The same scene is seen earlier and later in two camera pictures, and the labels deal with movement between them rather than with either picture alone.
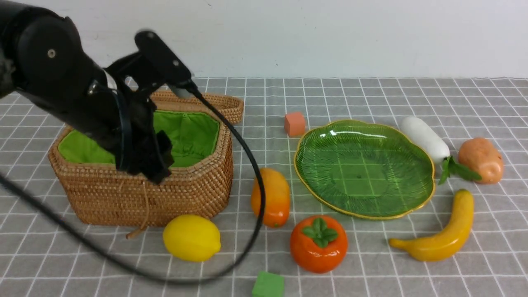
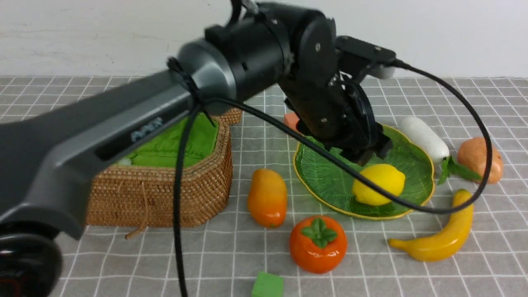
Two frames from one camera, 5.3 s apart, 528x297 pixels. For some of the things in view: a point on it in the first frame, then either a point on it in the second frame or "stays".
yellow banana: x=448 y=239 stays
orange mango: x=277 y=202 stays
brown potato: x=480 y=156 stays
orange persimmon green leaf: x=319 y=243 stays
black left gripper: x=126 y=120 -> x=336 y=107
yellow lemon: x=192 y=238 -> x=390 y=177
